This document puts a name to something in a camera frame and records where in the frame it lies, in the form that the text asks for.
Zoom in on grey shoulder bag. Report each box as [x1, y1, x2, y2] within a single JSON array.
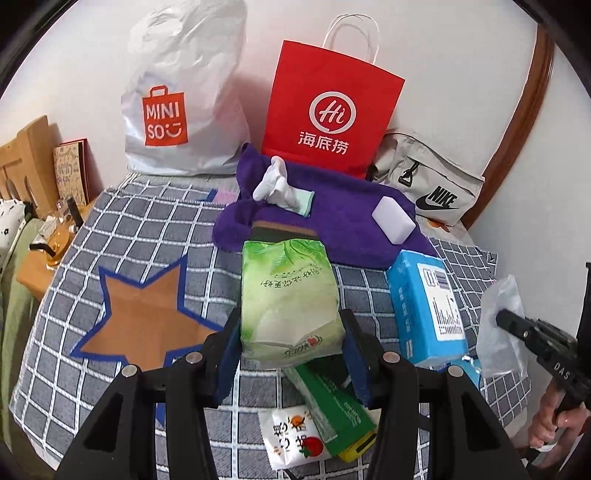
[[369, 130, 486, 227]]

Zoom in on green packet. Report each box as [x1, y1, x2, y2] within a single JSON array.
[[284, 362, 378, 455]]

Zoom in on white sock mint cuff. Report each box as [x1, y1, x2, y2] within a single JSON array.
[[273, 185, 316, 217]]

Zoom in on white plastic shopping bag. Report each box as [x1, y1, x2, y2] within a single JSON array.
[[121, 0, 253, 177]]

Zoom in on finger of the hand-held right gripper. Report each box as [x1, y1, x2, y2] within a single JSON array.
[[496, 309, 539, 346]]

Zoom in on person's right hand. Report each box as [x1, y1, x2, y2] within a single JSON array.
[[526, 382, 591, 452]]

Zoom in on wooden nightstand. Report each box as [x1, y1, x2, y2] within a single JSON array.
[[17, 202, 100, 306]]

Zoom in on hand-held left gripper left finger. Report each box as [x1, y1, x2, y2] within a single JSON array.
[[54, 308, 244, 480]]

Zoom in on dark green tin box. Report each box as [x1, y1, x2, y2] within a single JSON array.
[[252, 220, 319, 243]]

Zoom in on white eraser block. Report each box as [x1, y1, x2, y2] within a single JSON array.
[[373, 196, 417, 245]]

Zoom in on white fruit print snack packet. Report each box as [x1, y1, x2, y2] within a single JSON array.
[[259, 405, 333, 472]]

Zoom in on blue tissue pack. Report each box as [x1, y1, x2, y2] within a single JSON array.
[[387, 250, 470, 368]]

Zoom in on purple towel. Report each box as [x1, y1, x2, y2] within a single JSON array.
[[213, 143, 437, 271]]

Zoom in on illustrated book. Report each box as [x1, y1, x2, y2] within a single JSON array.
[[53, 138, 91, 208]]

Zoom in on red paper bag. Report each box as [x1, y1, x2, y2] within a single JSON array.
[[261, 13, 406, 181]]

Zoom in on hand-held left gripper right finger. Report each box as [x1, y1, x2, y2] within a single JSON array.
[[339, 308, 532, 480]]

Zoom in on white star print pillow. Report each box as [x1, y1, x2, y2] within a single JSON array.
[[0, 198, 29, 274]]

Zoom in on brown wooden door frame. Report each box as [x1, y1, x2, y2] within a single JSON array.
[[462, 21, 555, 232]]

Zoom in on wooden headboard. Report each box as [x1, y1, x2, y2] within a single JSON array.
[[0, 115, 61, 208]]

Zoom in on grey plaid star blanket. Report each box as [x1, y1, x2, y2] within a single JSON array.
[[9, 173, 533, 480]]

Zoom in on glass teapot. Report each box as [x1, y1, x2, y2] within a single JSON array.
[[30, 225, 77, 271]]

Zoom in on white sock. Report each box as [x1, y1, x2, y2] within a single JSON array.
[[253, 157, 290, 204]]

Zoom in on clear plastic bag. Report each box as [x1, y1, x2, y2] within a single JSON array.
[[475, 274, 530, 381]]

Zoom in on green bed sheet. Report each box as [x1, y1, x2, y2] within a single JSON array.
[[0, 216, 43, 418]]

